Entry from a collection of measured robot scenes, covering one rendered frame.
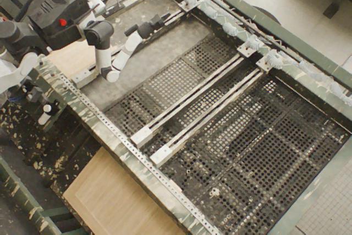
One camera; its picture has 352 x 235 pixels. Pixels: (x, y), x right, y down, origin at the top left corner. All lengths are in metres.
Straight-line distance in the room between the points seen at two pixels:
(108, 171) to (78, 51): 0.87
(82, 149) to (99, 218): 0.47
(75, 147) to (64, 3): 1.00
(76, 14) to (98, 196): 1.17
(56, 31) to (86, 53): 0.61
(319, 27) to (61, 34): 5.93
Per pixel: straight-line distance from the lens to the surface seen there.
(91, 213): 2.59
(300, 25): 7.47
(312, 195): 2.29
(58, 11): 2.09
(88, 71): 2.52
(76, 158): 2.67
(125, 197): 2.46
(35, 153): 2.81
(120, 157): 2.19
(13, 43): 2.09
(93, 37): 2.08
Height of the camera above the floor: 1.49
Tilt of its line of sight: 6 degrees down
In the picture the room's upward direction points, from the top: 39 degrees clockwise
